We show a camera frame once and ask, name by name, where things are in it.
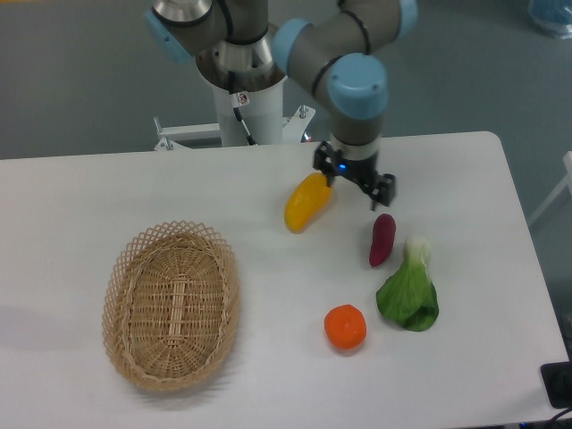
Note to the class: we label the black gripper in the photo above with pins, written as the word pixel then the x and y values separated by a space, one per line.
pixel 331 163

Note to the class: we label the yellow mango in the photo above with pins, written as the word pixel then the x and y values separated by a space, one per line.
pixel 308 198

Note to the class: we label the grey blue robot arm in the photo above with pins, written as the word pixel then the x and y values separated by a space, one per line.
pixel 333 62

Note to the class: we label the purple sweet potato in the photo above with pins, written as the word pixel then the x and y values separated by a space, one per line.
pixel 383 236

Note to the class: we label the green bok choy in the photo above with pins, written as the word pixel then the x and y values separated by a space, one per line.
pixel 408 297

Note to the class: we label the orange tangerine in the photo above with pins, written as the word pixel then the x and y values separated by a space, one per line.
pixel 345 327

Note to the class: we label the woven wicker basket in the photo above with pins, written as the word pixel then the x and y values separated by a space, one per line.
pixel 172 307

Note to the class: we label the blue object in corner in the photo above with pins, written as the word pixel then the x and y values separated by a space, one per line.
pixel 552 16

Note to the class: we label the black device at table edge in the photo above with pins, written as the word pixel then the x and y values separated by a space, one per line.
pixel 557 383

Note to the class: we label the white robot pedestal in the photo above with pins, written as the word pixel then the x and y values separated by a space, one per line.
pixel 247 87

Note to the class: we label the white frame at right edge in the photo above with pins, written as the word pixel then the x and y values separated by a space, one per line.
pixel 555 199

